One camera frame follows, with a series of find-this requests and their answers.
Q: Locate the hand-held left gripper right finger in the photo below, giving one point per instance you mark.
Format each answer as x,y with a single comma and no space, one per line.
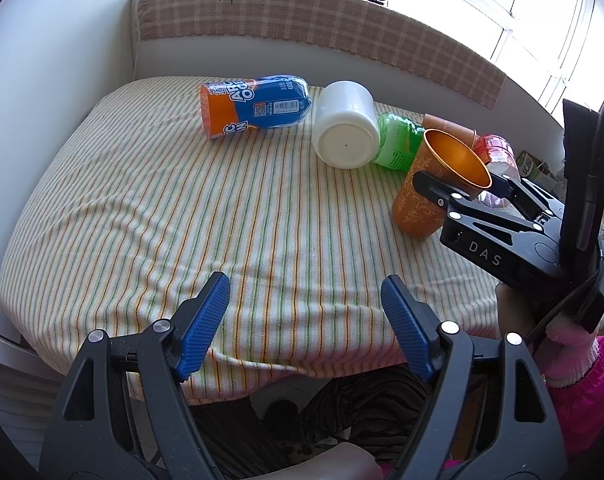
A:
407,330

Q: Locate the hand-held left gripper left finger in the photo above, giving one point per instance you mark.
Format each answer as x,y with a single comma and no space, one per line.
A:
204,325

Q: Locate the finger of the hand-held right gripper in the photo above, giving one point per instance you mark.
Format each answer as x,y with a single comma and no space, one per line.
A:
437,190
529,195

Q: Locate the orange patterned cup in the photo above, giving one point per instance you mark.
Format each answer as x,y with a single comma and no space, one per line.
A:
417,200

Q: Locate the person's right forearm pink sleeve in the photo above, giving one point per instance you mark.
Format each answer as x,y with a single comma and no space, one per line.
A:
587,400

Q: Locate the plain terracotta cup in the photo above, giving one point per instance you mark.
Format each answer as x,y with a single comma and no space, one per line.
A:
452,127

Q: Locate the white cup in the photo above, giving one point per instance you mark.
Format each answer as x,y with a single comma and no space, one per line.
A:
342,125

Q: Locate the person's right hand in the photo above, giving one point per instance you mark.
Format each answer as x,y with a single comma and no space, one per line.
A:
517,315

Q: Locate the green cardboard box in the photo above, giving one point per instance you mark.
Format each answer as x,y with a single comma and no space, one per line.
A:
529,165

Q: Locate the pink plastic bottle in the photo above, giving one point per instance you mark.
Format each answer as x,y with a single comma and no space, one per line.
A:
497,150

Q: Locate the green plastic bottle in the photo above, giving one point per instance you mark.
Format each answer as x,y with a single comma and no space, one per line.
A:
394,140

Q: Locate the zebra print pants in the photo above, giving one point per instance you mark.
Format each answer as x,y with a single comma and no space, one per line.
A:
342,410

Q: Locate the striped tablecloth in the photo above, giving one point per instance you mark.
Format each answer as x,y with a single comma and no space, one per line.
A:
182,200

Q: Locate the checked beige cloth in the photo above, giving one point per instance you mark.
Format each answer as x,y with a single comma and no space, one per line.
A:
332,30

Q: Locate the blue and orange labelled bottle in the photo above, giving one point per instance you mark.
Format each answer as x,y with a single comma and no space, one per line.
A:
262,100

